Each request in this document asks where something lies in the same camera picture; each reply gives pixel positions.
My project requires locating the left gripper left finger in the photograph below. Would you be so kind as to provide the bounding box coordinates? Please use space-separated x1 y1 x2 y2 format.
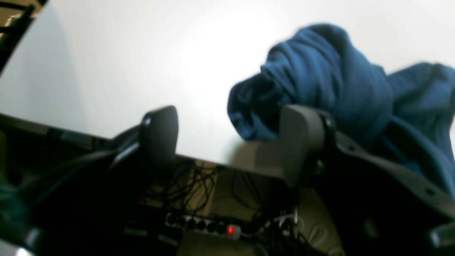
107 105 179 178

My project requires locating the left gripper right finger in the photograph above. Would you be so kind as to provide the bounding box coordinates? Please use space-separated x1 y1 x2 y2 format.
280 104 454 228

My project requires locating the dark blue t-shirt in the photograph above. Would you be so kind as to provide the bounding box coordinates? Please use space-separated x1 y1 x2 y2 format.
227 24 454 196

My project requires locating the black power strip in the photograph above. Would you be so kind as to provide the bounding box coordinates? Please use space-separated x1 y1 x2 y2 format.
165 212 242 240

